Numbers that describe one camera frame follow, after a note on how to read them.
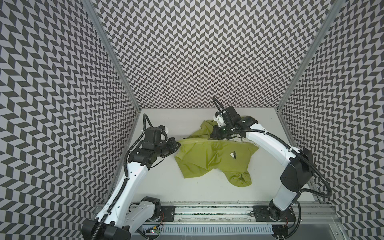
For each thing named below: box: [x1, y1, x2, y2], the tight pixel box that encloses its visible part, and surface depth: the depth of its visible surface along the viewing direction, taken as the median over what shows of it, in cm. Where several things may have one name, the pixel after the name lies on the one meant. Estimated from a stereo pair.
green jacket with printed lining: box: [175, 120, 259, 187], surface depth 86 cm
